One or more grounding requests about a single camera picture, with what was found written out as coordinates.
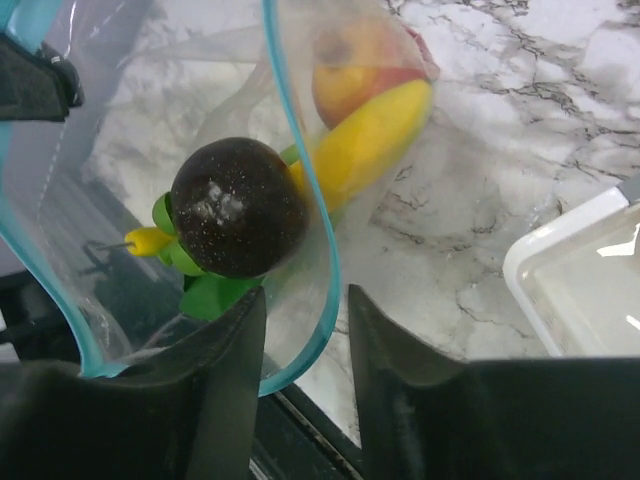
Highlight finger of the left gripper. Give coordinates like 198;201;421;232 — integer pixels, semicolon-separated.
1;33;84;122

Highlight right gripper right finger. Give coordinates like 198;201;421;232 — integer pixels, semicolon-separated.
348;285;639;479

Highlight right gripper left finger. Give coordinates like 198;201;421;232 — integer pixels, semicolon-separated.
1;288;266;479

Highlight clear zip top bag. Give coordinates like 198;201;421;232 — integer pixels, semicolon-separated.
1;1;440;395

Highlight dark purple toy mangosteen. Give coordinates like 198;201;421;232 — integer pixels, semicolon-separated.
170;137;310;278

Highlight yellow toy banana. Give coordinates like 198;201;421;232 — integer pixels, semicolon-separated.
126;80;432;260

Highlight red yellow toy apple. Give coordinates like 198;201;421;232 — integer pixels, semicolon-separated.
312;17;440;129

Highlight white perforated plastic basket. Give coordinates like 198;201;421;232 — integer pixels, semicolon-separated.
503;177;639;357

